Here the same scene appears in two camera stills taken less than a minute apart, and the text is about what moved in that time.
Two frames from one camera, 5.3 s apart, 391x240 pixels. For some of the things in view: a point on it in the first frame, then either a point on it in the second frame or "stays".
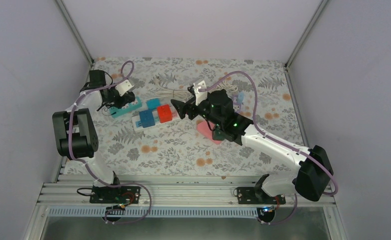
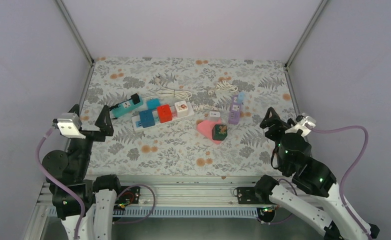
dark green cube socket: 218,134 stays
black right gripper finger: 180,108 -> 271,118
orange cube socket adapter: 165,113 stays
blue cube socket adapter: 147,118 stays
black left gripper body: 118,104 -> 97,135
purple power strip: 237,106 stays
